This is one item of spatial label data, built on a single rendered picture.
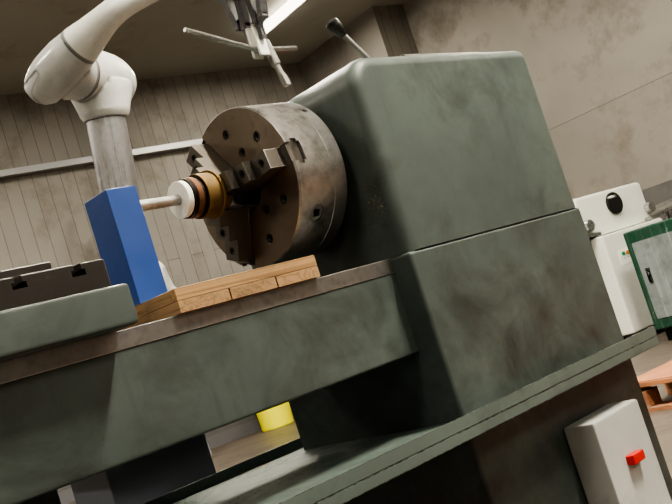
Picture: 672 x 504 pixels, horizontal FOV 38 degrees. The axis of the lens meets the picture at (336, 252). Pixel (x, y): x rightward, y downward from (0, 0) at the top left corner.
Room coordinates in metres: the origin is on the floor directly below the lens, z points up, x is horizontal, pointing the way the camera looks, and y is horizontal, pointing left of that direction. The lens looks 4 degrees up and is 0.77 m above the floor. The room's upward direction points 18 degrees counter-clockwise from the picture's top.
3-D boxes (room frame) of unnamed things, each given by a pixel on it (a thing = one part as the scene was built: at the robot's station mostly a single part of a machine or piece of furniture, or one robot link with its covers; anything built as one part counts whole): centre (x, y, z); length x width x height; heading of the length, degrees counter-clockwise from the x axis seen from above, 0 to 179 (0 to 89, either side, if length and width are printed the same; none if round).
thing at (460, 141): (2.17, -0.18, 1.06); 0.59 x 0.48 x 0.39; 134
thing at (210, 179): (1.78, 0.20, 1.08); 0.09 x 0.09 x 0.09; 44
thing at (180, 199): (1.70, 0.28, 1.08); 0.13 x 0.07 x 0.07; 134
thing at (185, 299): (1.71, 0.27, 0.89); 0.36 x 0.30 x 0.04; 44
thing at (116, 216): (1.64, 0.34, 1.00); 0.08 x 0.06 x 0.23; 44
